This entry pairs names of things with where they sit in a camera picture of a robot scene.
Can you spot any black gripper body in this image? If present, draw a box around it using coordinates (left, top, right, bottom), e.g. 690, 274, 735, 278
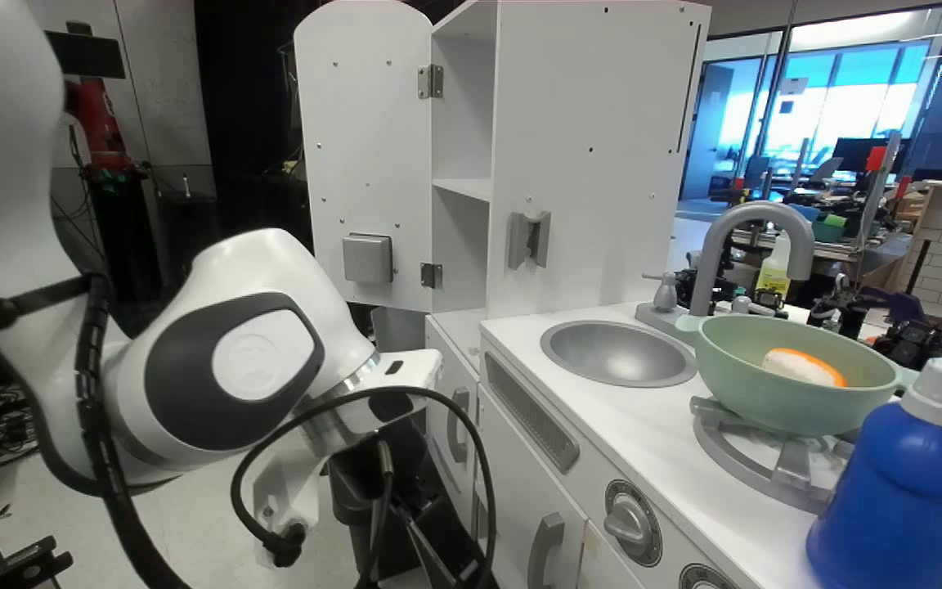
324, 416, 493, 589

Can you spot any tall white cabinet door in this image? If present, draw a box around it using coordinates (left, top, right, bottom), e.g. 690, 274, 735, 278
290, 0, 437, 315

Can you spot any yellow soap bottle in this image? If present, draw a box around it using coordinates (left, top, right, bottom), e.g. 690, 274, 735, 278
758, 230, 806, 311

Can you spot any blue detergent bottle white cap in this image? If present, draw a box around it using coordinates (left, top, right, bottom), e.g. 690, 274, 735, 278
806, 352, 942, 589

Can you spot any grey round oven knob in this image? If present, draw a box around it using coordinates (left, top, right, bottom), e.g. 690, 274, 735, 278
603, 477, 666, 568
675, 561, 729, 589

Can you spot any silver sink basin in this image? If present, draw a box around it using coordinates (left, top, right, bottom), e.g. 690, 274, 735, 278
538, 315, 701, 394

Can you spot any grey tap knob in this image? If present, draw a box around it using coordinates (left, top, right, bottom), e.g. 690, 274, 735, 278
649, 272, 688, 320

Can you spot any grey stove burner grate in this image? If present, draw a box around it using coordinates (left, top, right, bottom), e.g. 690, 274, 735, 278
688, 394, 859, 517

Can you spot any green bowl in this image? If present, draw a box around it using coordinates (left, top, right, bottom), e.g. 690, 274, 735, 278
695, 311, 902, 442

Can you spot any white toy kitchen playset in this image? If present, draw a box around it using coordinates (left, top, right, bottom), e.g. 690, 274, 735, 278
369, 0, 942, 589

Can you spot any orange white toy bread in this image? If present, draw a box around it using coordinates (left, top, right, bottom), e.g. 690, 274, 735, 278
758, 344, 853, 394

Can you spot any grey toy faucet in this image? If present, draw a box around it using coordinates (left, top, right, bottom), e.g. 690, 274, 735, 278
688, 201, 820, 320

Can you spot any black device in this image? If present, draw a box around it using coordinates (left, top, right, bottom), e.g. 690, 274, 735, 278
873, 319, 942, 372

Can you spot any small black monitor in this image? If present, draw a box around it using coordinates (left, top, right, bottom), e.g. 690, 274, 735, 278
43, 21, 131, 82

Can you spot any grey bar door handle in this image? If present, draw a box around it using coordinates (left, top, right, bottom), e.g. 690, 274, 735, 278
525, 509, 568, 589
442, 384, 475, 469

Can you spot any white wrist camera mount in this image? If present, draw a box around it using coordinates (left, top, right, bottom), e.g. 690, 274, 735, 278
237, 430, 335, 552

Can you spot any grey recessed drawer handle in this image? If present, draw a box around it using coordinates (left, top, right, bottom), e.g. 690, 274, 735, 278
482, 351, 587, 477

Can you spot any grey square handle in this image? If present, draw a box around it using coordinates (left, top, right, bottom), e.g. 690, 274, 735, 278
340, 230, 397, 287
503, 205, 554, 272

